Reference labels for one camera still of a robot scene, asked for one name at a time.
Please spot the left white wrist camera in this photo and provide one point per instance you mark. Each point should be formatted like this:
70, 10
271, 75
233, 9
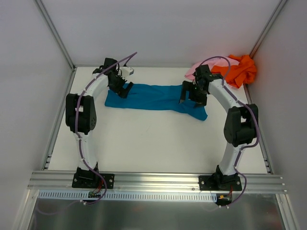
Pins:
126, 71

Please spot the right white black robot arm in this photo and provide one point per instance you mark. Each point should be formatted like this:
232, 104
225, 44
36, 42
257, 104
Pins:
241, 129

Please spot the orange t shirt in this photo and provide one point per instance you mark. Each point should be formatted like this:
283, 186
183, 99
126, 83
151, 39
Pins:
243, 70

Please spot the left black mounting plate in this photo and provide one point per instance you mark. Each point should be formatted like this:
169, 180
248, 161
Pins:
106, 180

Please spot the black mounting plate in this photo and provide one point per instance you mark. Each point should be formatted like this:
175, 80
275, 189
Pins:
106, 180
215, 182

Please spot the teal blue t shirt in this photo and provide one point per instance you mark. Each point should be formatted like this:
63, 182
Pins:
156, 98

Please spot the white slotted cable duct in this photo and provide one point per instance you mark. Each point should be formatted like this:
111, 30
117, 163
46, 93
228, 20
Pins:
129, 196

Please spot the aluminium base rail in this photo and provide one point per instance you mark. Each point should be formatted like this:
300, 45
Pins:
157, 182

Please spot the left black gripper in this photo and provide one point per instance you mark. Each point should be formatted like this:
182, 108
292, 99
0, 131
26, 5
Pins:
119, 84

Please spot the left aluminium corner post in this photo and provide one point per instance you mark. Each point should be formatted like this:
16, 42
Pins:
46, 16

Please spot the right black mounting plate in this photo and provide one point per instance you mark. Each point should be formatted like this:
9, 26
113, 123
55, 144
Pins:
215, 182

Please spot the pink t shirt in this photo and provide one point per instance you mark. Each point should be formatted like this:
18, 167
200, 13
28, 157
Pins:
214, 62

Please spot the right aluminium corner post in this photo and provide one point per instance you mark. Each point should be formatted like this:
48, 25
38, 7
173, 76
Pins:
268, 26

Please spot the aluminium corner post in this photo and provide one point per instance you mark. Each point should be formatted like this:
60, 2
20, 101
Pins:
268, 26
46, 16

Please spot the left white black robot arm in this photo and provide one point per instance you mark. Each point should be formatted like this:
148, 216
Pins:
81, 118

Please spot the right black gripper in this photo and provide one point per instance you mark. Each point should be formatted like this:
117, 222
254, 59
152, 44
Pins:
192, 91

